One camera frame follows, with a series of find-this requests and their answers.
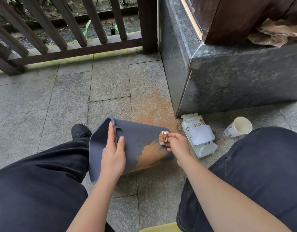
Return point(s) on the person's left hand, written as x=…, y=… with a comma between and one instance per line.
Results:
x=112, y=159

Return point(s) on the person's right hand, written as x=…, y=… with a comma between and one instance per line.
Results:
x=179, y=147

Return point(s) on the brown wipe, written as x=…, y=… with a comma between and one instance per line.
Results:
x=163, y=138

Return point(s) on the white wet wipes packet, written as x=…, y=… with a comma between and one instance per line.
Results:
x=199, y=137

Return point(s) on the dark blue plastic bin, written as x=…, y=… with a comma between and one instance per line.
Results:
x=134, y=132

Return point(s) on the person's left forearm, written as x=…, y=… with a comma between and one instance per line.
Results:
x=90, y=207

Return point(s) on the person's right forearm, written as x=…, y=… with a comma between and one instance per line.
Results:
x=230, y=198

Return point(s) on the person's black left shoe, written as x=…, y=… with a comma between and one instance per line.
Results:
x=79, y=131

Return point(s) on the person's black trousers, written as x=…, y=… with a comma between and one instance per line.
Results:
x=37, y=190

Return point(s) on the white paper cup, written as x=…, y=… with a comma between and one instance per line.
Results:
x=240, y=126

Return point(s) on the yellow stool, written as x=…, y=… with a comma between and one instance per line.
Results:
x=160, y=228

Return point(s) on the grey granite plinth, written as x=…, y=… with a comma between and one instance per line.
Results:
x=235, y=77

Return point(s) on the dark wooden railing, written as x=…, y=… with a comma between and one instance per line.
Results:
x=148, y=24

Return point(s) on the small black garden spike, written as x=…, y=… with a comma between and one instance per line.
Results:
x=112, y=30

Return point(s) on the brass trim strip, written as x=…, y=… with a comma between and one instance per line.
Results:
x=190, y=16

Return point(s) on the green plants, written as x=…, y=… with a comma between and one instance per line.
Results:
x=86, y=28

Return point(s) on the brown wooden pillar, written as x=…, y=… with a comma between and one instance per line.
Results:
x=235, y=19

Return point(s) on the crumpled brown paper bag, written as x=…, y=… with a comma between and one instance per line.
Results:
x=274, y=33

